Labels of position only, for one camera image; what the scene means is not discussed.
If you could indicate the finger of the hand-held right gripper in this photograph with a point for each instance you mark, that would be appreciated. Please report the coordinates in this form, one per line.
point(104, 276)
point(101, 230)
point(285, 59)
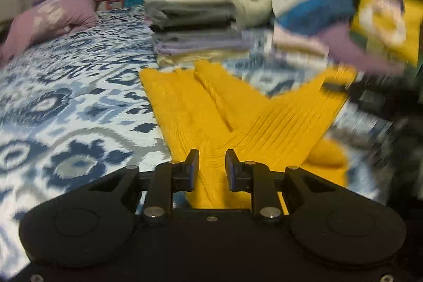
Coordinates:
point(333, 87)

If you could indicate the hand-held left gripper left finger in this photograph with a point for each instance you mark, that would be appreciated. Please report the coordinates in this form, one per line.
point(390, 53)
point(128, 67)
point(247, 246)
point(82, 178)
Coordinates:
point(195, 174)

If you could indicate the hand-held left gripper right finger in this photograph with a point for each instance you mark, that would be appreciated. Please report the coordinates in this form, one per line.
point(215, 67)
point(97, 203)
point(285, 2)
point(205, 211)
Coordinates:
point(229, 174)

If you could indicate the yellow knit garment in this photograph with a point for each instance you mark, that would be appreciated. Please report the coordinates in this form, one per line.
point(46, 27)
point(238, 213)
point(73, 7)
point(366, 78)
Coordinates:
point(198, 110)

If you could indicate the pile of unfolded clothes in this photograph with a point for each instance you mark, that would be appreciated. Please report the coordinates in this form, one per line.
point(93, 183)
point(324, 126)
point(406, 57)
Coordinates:
point(297, 14)

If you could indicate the stack of folded clothes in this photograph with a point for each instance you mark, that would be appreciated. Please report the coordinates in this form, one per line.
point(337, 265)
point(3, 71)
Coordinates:
point(191, 21)

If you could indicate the yellow printed cushion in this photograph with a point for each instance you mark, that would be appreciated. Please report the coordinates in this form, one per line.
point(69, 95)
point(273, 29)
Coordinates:
point(409, 24)

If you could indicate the blue white patterned blanket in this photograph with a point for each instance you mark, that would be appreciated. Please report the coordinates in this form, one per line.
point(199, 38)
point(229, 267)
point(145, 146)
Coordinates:
point(66, 103)

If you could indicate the pink pillow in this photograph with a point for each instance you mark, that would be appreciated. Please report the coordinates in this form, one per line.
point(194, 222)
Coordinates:
point(49, 21)

